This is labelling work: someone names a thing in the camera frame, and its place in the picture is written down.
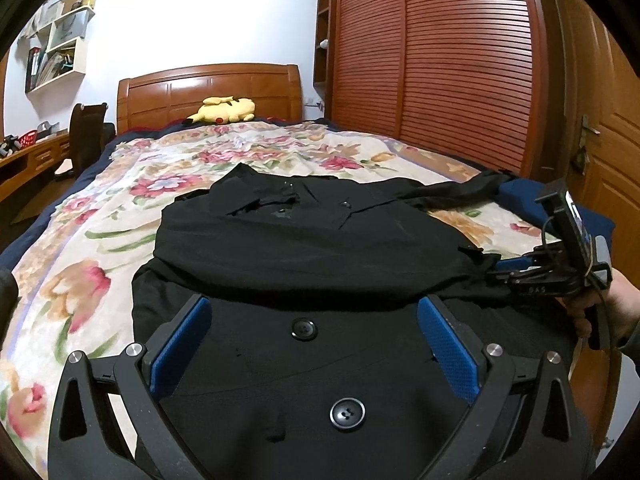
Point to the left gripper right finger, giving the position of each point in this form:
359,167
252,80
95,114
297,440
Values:
520,421

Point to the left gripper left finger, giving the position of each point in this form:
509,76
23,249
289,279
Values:
85,439

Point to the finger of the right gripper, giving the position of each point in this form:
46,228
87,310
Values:
518,264
527,279

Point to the black double-breasted coat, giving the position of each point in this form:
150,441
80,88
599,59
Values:
314,366

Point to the person's right hand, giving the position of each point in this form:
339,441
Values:
622,304

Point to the floral bed blanket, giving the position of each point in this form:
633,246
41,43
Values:
74,266

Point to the folded dark grey garment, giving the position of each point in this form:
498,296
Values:
8,296

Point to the wooden room door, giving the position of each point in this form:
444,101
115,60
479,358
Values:
600,82

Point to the louvered wooden wardrobe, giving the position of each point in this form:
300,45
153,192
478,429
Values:
482,80

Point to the wooden desk with cabinets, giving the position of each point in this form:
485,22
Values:
20,168

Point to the dark brown desk chair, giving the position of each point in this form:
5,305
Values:
88,136

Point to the red basket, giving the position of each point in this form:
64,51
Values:
28,138

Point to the wooden bed headboard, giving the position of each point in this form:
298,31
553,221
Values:
156,100

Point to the yellow Pikachu plush toy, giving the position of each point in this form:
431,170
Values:
221,111

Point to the metal door handle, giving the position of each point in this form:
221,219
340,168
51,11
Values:
581,160

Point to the white wall shelf unit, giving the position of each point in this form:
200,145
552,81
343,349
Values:
56,41

